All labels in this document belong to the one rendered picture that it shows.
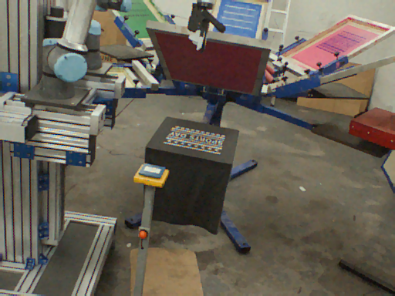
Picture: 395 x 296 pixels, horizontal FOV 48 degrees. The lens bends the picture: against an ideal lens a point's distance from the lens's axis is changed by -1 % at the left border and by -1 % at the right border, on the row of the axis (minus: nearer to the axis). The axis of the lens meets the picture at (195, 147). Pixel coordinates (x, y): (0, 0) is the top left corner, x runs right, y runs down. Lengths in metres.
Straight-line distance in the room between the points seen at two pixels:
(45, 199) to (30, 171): 0.19
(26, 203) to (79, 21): 1.06
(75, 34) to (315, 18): 5.27
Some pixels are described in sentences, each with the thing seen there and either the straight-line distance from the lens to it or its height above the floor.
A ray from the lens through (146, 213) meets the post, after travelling 2.08.
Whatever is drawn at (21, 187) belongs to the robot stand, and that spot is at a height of 0.70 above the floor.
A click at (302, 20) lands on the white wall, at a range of 6.69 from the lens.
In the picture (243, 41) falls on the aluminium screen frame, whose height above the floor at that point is 1.54.
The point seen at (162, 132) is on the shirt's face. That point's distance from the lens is 2.44.
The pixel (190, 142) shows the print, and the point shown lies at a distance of 2.36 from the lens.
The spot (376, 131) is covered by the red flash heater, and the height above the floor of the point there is 1.09.
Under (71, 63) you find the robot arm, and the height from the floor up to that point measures 1.44.
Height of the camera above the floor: 1.89
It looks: 24 degrees down
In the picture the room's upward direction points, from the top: 9 degrees clockwise
